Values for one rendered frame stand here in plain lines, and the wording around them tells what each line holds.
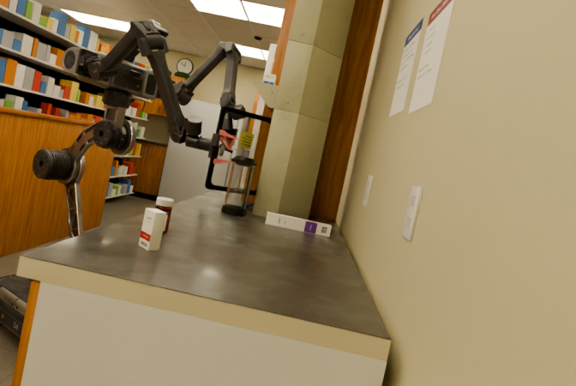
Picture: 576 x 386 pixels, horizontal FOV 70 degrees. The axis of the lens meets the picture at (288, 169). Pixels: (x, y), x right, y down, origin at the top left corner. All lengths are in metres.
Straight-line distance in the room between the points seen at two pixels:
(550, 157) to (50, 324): 0.84
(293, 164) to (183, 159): 5.24
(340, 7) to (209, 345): 1.55
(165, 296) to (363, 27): 1.78
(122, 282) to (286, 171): 1.09
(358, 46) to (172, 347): 1.76
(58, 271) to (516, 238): 0.75
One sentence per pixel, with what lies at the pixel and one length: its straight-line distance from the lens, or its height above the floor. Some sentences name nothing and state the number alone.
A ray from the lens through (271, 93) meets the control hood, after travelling 1.80.
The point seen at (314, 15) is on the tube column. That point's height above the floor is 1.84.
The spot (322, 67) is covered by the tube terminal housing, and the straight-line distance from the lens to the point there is 1.88.
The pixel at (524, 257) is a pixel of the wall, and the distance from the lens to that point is 0.51.
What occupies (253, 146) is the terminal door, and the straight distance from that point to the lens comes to 2.04.
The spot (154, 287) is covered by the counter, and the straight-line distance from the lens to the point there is 0.82.
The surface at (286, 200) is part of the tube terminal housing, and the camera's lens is 1.81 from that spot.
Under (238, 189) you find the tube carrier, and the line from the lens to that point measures 1.66.
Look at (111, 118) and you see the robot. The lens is 2.39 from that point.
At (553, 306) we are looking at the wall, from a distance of 0.46.
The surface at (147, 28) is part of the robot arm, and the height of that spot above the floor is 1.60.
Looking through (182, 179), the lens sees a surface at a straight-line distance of 6.97.
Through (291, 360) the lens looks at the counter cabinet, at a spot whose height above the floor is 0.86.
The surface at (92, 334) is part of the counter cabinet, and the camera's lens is 0.89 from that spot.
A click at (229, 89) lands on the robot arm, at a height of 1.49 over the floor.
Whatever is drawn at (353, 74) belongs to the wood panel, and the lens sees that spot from 2.20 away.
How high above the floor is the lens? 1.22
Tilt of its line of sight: 2 degrees down
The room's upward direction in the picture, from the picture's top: 12 degrees clockwise
